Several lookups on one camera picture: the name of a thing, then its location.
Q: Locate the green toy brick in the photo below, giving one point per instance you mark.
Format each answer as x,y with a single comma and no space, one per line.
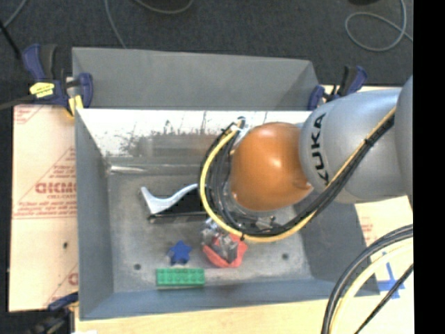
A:
180,277

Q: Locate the red crumpled cup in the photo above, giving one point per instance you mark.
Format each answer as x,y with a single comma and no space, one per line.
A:
212,256

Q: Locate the grey metal bin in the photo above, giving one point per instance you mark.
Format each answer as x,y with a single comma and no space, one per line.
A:
139,242

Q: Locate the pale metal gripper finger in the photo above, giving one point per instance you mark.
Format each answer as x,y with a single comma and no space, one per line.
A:
234,250
222,247

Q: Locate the blue star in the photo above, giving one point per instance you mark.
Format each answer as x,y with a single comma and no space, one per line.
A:
180,252

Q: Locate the white and black squeegee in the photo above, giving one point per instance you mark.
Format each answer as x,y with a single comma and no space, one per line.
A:
156,202

